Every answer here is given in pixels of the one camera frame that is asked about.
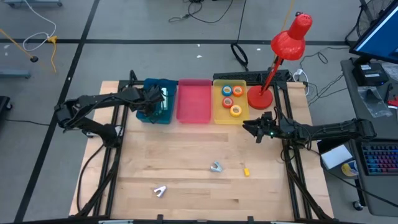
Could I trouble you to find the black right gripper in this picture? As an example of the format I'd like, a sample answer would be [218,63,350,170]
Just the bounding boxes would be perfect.
[242,111,278,144]

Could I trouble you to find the mint green stapler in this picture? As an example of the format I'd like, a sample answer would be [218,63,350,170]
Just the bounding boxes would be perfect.
[160,86,170,111]

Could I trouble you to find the silver grey staple remover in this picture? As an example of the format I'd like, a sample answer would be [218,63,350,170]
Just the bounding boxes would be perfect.
[210,161,224,174]

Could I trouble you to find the white staple remover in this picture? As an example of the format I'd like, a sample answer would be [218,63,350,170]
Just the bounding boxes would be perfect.
[153,185,167,198]

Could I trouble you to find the blue plastic bin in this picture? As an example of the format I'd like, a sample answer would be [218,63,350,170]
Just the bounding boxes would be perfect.
[136,77,178,124]

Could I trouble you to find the red desk lamp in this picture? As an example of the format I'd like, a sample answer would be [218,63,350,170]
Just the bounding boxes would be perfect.
[246,12,313,110]

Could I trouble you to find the yellow plastic bin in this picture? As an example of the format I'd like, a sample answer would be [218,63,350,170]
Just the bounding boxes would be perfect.
[213,79,250,125]

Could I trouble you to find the pink plastic bin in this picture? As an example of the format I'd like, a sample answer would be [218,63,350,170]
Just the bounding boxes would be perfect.
[176,78,213,124]

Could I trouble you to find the black power strip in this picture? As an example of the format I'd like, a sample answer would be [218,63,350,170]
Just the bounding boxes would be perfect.
[213,70,292,85]

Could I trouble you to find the white box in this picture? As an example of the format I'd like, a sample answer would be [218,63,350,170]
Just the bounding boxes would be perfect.
[320,144,354,170]

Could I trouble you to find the clear plastic bag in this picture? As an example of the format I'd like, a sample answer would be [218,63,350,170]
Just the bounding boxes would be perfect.
[357,86,393,118]

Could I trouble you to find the small black computer box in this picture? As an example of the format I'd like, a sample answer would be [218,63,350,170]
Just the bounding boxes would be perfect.
[352,63,389,87]

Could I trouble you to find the backlit rainbow keyboard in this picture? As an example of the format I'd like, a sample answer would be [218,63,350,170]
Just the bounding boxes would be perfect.
[361,143,398,177]

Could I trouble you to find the grey desk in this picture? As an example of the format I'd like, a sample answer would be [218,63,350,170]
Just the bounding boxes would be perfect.
[340,57,398,217]

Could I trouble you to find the grey floor bar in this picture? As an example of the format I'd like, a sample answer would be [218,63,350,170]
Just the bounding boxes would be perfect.
[0,68,32,79]

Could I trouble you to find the computer monitor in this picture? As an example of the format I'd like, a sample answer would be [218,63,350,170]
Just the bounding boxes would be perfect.
[349,0,398,65]

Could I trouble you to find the black floor fan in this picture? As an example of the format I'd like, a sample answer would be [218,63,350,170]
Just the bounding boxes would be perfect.
[345,0,396,47]

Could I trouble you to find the black aluminium table frame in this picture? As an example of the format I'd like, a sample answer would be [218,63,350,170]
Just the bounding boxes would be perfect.
[74,70,335,224]

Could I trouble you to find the coiled black cable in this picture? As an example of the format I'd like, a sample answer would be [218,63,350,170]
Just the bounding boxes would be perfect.
[230,42,250,72]

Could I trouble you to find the tangled black floor cable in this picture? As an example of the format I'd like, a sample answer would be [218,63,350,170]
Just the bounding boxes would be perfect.
[167,0,248,42]

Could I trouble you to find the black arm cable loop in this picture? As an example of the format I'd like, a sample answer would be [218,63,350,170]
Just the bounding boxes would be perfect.
[76,143,106,214]

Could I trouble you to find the yellow floor cable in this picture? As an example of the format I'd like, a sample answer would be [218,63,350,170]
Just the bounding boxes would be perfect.
[47,35,60,71]

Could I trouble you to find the white floor cable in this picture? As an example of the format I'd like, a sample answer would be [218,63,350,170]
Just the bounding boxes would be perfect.
[22,0,58,52]

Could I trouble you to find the orange cable with black plug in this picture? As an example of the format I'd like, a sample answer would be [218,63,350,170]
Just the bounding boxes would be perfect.
[0,29,40,63]

